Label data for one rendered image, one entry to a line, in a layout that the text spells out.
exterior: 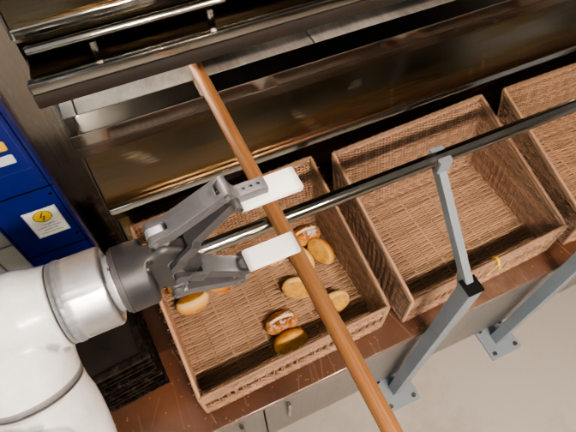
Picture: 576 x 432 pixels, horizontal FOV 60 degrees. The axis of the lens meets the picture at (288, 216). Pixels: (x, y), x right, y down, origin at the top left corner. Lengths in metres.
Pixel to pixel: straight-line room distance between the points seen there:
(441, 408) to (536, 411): 0.36
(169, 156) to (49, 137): 0.28
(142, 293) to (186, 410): 0.94
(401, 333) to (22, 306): 1.16
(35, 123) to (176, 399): 0.79
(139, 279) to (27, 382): 0.14
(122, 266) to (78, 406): 0.16
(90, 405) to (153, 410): 0.87
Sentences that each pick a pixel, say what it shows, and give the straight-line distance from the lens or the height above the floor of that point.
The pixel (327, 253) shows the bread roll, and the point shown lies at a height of 0.65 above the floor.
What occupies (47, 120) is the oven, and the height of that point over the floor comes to 1.24.
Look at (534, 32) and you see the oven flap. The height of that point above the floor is 1.02.
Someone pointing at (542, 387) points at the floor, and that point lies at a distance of 2.26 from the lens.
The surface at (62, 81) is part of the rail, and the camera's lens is 0.89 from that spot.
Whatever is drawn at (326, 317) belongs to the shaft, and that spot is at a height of 1.20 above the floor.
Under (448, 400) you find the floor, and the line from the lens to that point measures 2.12.
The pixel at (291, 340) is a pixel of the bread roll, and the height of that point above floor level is 0.65.
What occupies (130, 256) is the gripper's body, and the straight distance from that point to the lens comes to 0.54.
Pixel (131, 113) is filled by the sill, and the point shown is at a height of 1.18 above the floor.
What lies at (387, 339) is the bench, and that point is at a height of 0.58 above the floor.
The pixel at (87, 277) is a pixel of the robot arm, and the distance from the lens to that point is 0.53.
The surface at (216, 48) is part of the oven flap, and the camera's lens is 0.91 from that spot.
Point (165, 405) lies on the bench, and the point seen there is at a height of 0.58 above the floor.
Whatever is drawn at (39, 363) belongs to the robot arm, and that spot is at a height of 1.50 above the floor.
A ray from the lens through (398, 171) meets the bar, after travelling 1.04.
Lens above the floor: 1.98
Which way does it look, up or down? 57 degrees down
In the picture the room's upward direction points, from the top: straight up
